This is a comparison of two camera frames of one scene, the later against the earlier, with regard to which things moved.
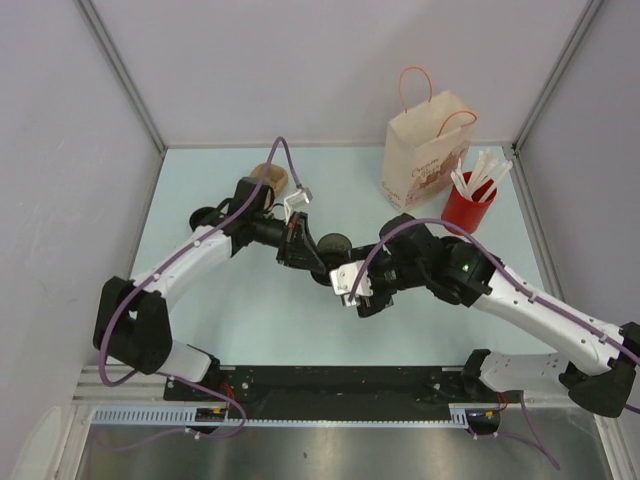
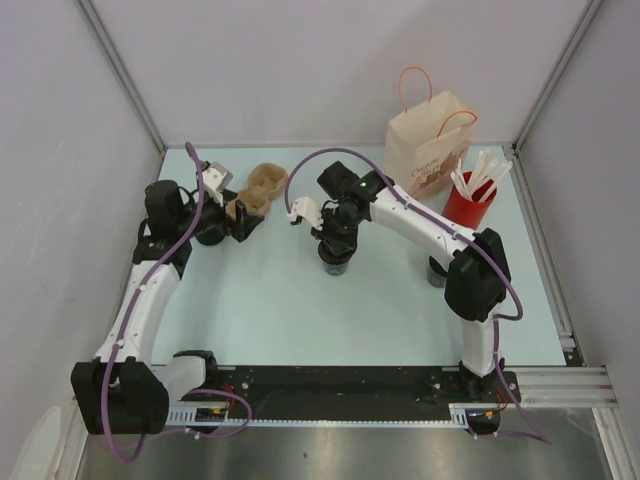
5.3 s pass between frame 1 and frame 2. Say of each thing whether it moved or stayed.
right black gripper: moved
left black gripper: moved
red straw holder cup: stayed
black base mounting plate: stayed
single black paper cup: stayed
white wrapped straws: stayed
